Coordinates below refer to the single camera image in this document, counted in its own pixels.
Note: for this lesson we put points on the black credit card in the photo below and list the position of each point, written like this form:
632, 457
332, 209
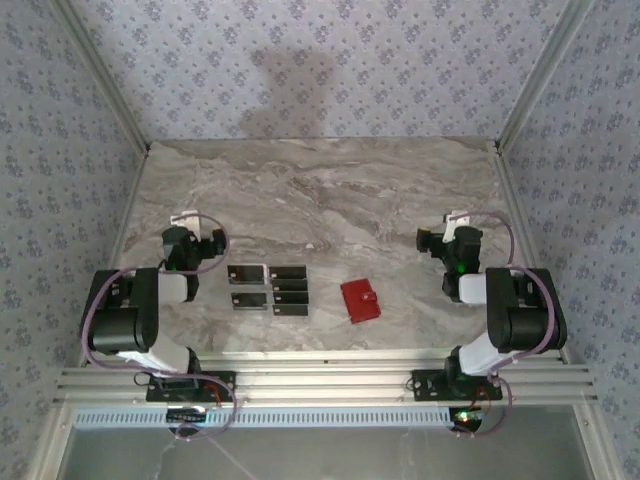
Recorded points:
292, 298
245, 274
248, 301
291, 285
292, 311
290, 273

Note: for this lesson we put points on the clear plastic card stand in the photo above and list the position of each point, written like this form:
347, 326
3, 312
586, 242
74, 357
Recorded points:
267, 275

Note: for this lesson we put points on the red leather card holder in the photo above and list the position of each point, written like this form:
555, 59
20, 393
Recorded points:
360, 300

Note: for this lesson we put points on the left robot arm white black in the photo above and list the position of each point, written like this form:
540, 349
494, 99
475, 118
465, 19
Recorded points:
125, 325

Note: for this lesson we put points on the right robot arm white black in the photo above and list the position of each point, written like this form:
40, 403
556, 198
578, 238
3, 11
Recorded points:
525, 320

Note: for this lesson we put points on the aluminium table side rail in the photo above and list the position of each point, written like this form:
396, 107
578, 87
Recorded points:
129, 215
515, 200

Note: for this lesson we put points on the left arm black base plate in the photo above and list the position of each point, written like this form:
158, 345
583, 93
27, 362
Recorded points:
220, 385

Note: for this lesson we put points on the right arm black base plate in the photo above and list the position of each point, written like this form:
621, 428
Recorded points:
425, 385

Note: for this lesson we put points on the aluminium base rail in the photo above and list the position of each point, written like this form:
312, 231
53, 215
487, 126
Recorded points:
325, 385

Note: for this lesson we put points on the aluminium upright frame post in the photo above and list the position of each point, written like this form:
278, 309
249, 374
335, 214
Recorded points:
106, 75
541, 75

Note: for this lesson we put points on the aluminium frame leg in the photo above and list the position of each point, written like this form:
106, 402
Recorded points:
50, 445
597, 445

